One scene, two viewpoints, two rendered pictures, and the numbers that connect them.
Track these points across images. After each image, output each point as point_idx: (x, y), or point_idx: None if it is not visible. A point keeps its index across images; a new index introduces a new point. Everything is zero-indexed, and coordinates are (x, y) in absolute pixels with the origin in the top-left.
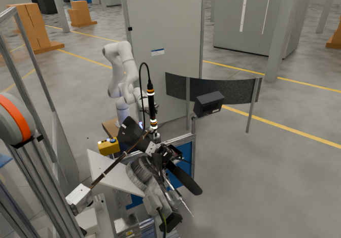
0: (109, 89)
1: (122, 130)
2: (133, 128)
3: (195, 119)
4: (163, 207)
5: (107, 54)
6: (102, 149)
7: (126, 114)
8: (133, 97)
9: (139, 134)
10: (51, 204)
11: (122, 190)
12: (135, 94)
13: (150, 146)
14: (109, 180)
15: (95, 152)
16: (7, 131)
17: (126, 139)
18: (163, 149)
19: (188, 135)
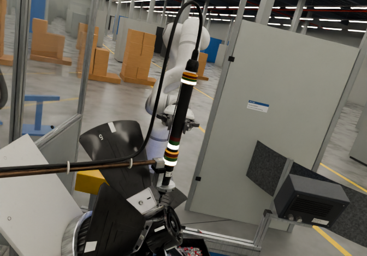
0: (149, 96)
1: (102, 131)
2: (127, 143)
3: (270, 216)
4: None
5: (167, 35)
6: (81, 176)
7: (157, 150)
8: (165, 100)
9: (132, 160)
10: None
11: (11, 246)
12: (172, 96)
13: (141, 197)
14: (3, 205)
15: (37, 149)
16: None
17: (98, 150)
18: (161, 216)
19: (245, 243)
